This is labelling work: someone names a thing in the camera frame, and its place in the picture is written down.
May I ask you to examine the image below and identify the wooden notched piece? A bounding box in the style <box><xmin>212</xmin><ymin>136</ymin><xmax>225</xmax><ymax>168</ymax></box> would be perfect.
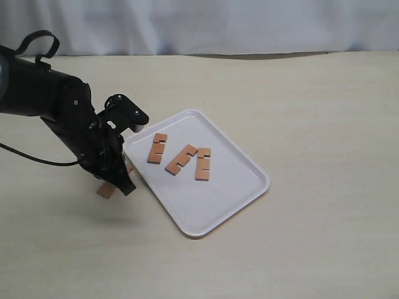
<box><xmin>147</xmin><ymin>133</ymin><xmax>168</xmax><ymax>164</ymax></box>
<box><xmin>97</xmin><ymin>163</ymin><xmax>135</xmax><ymax>199</ymax></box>
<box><xmin>165</xmin><ymin>145</ymin><xmax>198</xmax><ymax>176</ymax></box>
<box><xmin>195</xmin><ymin>148</ymin><xmax>211</xmax><ymax>181</ymax></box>

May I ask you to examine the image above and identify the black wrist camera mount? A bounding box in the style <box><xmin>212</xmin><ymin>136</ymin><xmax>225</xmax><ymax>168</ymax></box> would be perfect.
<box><xmin>97</xmin><ymin>94</ymin><xmax>149</xmax><ymax>134</ymax></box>

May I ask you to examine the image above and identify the white plastic tray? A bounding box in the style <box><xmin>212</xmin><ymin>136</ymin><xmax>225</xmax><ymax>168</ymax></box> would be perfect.
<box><xmin>124</xmin><ymin>110</ymin><xmax>271</xmax><ymax>238</ymax></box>

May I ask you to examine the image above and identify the white backdrop curtain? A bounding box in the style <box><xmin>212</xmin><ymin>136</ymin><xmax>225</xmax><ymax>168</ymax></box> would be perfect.
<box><xmin>1</xmin><ymin>1</ymin><xmax>398</xmax><ymax>56</ymax></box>

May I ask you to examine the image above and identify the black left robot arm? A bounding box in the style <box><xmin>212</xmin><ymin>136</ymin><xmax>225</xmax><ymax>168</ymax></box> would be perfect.
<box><xmin>1</xmin><ymin>47</ymin><xmax>141</xmax><ymax>195</ymax></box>

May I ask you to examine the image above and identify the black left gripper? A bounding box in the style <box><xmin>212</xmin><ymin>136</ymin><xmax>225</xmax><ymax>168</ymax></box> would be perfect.
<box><xmin>79</xmin><ymin>127</ymin><xmax>137</xmax><ymax>196</ymax></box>

